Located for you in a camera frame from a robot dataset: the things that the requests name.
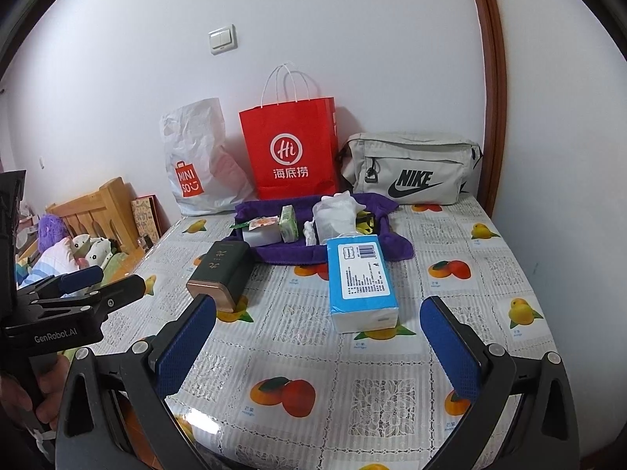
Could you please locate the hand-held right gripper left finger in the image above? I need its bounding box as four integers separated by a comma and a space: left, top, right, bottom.
54, 294, 217, 470

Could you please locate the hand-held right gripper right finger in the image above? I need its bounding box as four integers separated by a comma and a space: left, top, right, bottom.
420, 295, 581, 470

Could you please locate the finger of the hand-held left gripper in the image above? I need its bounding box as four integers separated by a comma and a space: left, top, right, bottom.
33, 274, 148, 325
17, 264, 105, 299

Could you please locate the white sponge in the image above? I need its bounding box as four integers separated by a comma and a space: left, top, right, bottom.
242, 225, 282, 248

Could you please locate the purple towel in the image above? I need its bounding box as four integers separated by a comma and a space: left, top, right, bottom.
218, 193, 416, 266

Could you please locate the small green tissue packet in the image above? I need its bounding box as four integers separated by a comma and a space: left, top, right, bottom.
279, 206, 299, 243

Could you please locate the clear plastic bag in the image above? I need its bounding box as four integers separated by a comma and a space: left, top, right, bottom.
303, 204, 359, 246

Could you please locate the person's left hand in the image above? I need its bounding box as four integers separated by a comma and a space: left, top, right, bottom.
0, 352, 70, 429

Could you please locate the white spotted plush toy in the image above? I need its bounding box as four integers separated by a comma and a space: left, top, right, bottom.
71, 234, 123, 272

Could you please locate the green blanket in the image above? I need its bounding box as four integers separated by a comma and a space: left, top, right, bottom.
105, 249, 140, 280

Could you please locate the striped pillow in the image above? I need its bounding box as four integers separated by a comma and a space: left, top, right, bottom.
14, 237, 82, 287

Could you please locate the purple plush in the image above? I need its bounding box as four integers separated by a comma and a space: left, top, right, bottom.
38, 213, 67, 250

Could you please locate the wooden bed headboard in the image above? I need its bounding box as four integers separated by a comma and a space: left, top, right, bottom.
46, 177, 162, 255

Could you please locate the patterned brown box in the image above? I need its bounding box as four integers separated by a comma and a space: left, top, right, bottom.
130, 195, 162, 240

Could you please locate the dark green box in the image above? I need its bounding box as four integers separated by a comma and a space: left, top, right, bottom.
186, 241, 254, 313

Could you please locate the blue tissue pack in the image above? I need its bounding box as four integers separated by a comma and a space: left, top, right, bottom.
326, 235, 400, 334

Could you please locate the fruit print tablecloth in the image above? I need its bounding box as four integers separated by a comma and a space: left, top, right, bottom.
88, 201, 559, 470

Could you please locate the white plastic shopping bag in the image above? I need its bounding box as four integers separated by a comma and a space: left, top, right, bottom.
161, 98, 256, 217

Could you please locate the grey waist bag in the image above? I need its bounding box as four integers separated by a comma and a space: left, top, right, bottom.
335, 132, 484, 206

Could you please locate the red paper bag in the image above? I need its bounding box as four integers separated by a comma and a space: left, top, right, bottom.
238, 63, 340, 201

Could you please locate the white wall switch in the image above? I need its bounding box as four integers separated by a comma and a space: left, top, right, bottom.
208, 24, 239, 56

